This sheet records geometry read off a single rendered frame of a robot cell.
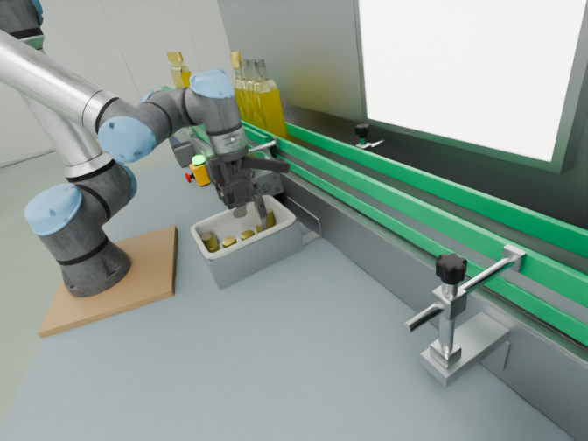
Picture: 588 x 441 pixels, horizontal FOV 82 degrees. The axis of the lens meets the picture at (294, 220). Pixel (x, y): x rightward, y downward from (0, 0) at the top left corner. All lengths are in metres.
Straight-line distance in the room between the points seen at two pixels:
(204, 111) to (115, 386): 0.52
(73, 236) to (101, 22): 6.04
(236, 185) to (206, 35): 6.35
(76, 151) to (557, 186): 0.94
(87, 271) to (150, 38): 6.10
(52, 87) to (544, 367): 0.79
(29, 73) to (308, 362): 0.64
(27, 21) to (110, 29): 5.88
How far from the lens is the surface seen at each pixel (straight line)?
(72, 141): 0.93
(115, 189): 0.95
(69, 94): 0.68
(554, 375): 0.52
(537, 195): 0.67
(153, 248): 0.99
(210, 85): 0.68
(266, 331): 0.67
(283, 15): 1.09
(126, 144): 0.62
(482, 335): 0.50
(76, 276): 0.93
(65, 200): 0.86
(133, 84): 6.81
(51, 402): 0.79
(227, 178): 0.74
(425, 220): 0.54
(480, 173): 0.71
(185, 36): 6.94
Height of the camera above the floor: 1.24
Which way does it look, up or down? 32 degrees down
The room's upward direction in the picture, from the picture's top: 13 degrees counter-clockwise
